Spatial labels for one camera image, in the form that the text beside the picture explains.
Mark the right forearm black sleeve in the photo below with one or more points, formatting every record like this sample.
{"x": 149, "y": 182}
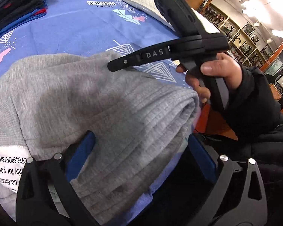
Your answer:
{"x": 255, "y": 117}

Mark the grey sweatpants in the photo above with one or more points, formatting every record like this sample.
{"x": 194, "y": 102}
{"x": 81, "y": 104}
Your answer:
{"x": 48, "y": 102}

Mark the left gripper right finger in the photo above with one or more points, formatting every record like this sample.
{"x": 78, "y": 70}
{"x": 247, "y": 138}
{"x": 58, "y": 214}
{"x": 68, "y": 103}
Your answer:
{"x": 237, "y": 195}

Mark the person's right hand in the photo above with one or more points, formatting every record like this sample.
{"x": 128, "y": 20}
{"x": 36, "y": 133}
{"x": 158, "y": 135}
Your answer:
{"x": 224, "y": 66}

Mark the wooden display shelf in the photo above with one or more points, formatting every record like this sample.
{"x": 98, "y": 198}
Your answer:
{"x": 253, "y": 28}

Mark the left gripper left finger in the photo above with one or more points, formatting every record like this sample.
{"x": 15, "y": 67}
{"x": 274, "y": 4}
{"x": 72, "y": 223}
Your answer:
{"x": 45, "y": 195}

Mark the white quilted pillow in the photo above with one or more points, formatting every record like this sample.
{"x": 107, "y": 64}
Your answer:
{"x": 149, "y": 7}

